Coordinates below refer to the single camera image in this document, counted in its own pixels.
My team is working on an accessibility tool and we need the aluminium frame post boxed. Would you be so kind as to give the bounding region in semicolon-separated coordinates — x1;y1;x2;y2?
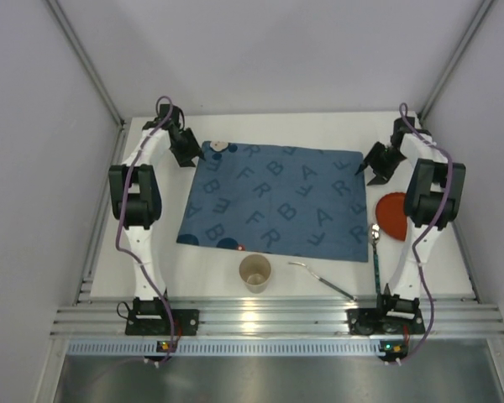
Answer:
417;0;496;123
43;0;125;127

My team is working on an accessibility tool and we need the red plastic plate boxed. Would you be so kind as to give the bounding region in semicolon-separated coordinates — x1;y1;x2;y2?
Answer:
375;192;407;242

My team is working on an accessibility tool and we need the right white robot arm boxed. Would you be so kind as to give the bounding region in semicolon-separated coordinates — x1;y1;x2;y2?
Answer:
356;116;466;301

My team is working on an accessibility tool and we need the beige plastic cup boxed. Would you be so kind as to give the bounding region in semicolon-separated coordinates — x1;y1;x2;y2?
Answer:
239;254;272;294

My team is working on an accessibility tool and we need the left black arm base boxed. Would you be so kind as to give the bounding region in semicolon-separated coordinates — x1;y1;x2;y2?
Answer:
124;307;200;336

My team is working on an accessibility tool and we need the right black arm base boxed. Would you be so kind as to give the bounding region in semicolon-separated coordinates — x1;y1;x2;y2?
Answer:
346;308;425;336

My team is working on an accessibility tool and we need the right aluminium frame post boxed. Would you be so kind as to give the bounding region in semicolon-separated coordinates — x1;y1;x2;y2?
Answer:
417;0;496;123

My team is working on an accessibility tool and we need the blue letter-print cloth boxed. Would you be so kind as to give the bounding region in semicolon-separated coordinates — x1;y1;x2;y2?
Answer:
176;141;369;263

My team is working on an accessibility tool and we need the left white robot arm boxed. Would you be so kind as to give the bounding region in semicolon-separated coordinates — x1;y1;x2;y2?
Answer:
108;96;204;301

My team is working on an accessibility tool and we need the slotted grey cable duct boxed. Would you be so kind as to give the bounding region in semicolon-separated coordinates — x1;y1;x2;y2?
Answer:
67;339;406;357

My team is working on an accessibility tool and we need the aluminium mounting rail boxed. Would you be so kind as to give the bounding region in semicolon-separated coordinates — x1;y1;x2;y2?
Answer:
50;296;504;338

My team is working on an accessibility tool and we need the left aluminium frame post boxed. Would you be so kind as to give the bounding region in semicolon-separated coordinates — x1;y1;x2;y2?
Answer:
43;0;125;127

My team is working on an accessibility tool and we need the metal spoon green handle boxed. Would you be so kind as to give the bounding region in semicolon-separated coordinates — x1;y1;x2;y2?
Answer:
368;223;381;294

